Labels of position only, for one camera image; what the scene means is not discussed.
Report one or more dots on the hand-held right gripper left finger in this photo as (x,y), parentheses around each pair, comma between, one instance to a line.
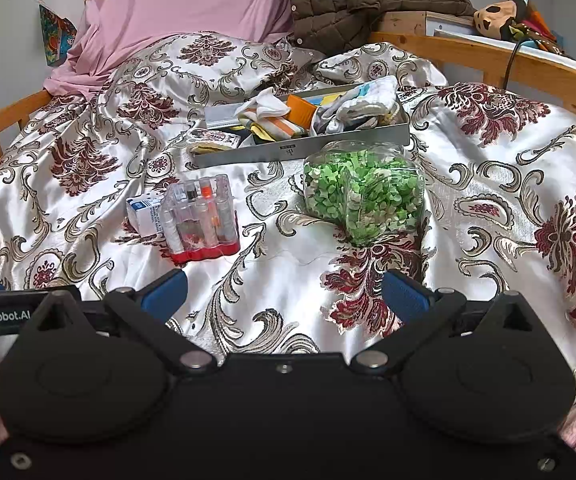
(165,292)

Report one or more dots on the white quilted cloth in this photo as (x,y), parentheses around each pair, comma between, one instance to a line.
(368,97)

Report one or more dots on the colourful wall poster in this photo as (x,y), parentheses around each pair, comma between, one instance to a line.
(58,35)

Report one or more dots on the yellow blue cartoon towel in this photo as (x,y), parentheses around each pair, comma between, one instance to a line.
(330,96)

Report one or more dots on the orange blue striped cloth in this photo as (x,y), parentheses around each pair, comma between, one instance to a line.
(288,127)

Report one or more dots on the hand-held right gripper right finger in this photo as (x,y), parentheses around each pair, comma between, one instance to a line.
(403,292)

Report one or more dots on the wooden bed frame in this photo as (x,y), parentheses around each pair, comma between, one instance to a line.
(558,80)

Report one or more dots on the brown puffer jacket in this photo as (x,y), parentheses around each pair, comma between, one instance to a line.
(358,0)

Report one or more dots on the pink pillow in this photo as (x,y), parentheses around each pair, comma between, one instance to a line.
(183,0)

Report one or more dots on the floral satin bedspread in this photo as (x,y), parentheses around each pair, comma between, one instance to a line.
(468,160)

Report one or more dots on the orange rubber band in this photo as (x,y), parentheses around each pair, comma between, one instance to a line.
(300,107)

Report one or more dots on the grey face mask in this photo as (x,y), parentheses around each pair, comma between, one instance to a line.
(223,116)

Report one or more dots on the white sock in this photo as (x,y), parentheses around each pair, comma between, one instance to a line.
(268,102)

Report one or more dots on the clear thread spool case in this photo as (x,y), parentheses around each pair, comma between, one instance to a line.
(198,220)

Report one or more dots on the grey metal tin tray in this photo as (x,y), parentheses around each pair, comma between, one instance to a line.
(288,152)

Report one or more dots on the tan plush toy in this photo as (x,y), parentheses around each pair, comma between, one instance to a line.
(495,17)

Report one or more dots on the cartoon printed packet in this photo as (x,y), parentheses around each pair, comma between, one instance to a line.
(213,137)

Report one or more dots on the small white blue box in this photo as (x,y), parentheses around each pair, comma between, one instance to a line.
(140,215)

